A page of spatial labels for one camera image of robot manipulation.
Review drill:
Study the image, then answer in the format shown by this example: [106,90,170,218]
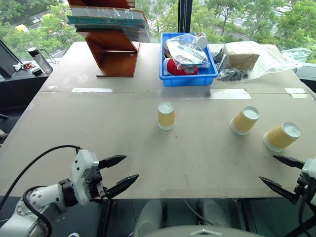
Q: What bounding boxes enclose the black window frame post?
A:
[178,0,192,35]

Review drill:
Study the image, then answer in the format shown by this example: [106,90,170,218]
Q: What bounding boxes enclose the grey water bottle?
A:
[27,47,54,74]

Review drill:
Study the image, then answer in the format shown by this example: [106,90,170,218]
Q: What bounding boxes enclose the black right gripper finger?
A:
[273,154,306,170]
[259,176,299,205]

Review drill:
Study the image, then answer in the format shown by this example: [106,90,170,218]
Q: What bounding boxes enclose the silver robot torso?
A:
[147,225,266,237]

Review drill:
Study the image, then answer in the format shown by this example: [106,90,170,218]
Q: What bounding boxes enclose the white capped bottle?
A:
[196,32,208,49]

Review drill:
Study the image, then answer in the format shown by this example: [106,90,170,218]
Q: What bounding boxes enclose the clear tape strip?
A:
[284,87,310,99]

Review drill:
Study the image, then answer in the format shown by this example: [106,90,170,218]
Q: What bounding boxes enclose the blue plastic bin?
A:
[159,32,219,87]

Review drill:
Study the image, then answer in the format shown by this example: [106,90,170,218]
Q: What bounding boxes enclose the brown cardboard box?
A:
[225,42,261,72]

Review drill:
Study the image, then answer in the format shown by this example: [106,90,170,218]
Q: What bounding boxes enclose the black slanted panel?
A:
[0,39,26,79]

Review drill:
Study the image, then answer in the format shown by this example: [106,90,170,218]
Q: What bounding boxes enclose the brown wooden shelf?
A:
[67,0,141,78]

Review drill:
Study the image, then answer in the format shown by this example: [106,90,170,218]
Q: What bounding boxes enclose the red round object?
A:
[163,57,199,76]

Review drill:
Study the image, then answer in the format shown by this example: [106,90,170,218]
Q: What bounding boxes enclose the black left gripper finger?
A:
[106,173,140,199]
[98,155,127,171]

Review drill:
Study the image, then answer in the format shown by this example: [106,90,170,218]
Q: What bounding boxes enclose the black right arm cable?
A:
[283,190,316,237]

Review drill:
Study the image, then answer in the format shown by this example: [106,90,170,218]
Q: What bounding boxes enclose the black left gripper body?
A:
[85,160,109,200]

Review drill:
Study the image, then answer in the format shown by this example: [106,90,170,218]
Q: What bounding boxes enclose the teal flat board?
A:
[67,15,147,32]

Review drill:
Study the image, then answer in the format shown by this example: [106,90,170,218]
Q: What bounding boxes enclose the black table leg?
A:
[97,198,112,237]

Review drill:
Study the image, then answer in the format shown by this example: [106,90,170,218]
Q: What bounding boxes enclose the black bundled items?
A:
[217,68,249,82]

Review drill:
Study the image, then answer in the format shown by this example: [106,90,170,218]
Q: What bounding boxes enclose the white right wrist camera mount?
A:
[301,158,316,207]

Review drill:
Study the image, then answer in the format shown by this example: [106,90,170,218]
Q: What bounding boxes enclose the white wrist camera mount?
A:
[71,149,100,206]
[301,158,316,207]

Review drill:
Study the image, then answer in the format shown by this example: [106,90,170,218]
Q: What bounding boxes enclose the large clear plastic bag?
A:
[214,40,304,82]

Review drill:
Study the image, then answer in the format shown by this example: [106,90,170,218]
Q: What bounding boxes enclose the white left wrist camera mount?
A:
[71,149,100,206]

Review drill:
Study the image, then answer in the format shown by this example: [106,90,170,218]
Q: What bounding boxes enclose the crumpled clear plastic bag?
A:
[280,47,314,64]

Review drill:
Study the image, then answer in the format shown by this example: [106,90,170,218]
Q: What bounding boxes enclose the yellow ribbed paper cup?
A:
[229,106,261,136]
[263,121,302,153]
[157,101,177,131]

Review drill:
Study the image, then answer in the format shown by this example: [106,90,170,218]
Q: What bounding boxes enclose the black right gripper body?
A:
[294,172,313,198]

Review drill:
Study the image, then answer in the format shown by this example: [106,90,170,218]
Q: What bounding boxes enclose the clear plastic bag with items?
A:
[164,34,211,72]

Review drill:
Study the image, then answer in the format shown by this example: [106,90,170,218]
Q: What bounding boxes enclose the keys with red tag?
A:
[12,62,37,72]

